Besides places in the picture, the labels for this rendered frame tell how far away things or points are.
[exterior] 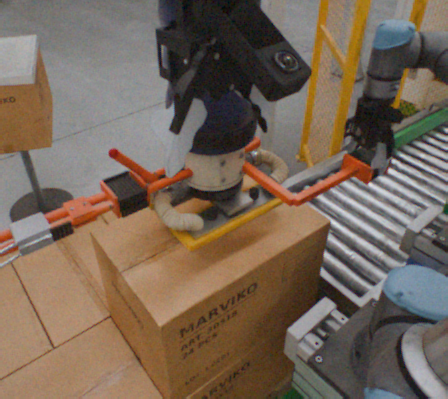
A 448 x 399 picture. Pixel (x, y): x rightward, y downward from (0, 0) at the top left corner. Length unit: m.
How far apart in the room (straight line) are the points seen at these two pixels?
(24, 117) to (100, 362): 1.30
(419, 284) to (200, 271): 0.58
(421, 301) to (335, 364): 0.25
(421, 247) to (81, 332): 1.10
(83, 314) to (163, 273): 0.54
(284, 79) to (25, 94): 1.95
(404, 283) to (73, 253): 1.37
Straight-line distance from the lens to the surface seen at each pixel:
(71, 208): 0.96
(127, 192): 0.97
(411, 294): 0.72
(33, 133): 2.34
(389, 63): 0.97
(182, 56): 0.44
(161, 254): 1.18
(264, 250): 1.18
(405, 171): 2.38
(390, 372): 0.65
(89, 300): 1.64
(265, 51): 0.38
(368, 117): 1.03
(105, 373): 1.46
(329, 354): 0.90
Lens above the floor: 1.79
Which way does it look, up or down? 37 degrees down
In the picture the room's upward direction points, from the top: straight up
